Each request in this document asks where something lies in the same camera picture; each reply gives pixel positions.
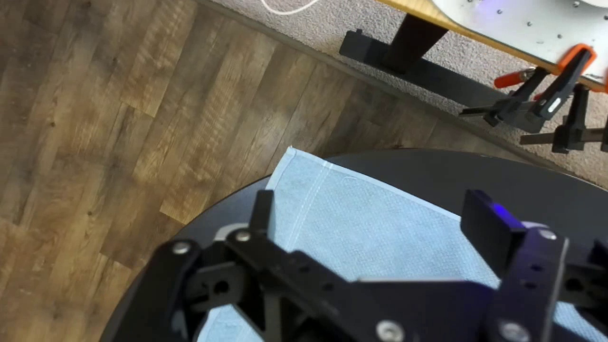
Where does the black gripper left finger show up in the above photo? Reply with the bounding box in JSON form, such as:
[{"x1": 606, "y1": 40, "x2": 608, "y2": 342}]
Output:
[{"x1": 110, "y1": 189, "x2": 406, "y2": 342}]

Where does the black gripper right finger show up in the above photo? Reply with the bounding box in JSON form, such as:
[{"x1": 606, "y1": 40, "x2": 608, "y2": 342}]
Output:
[{"x1": 460, "y1": 189, "x2": 608, "y2": 342}]

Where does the round black table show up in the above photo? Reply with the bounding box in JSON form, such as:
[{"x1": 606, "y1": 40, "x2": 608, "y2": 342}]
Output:
[{"x1": 101, "y1": 149, "x2": 608, "y2": 342}]

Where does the light blue towel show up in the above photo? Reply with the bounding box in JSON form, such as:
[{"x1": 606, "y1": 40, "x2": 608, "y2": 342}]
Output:
[{"x1": 196, "y1": 147, "x2": 608, "y2": 342}]

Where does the wooden robot stand top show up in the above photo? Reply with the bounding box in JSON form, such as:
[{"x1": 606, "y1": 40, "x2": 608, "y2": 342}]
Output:
[{"x1": 378, "y1": 0, "x2": 608, "y2": 94}]

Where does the white cable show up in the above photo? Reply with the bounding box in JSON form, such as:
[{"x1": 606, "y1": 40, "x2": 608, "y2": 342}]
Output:
[{"x1": 260, "y1": 0, "x2": 319, "y2": 19}]

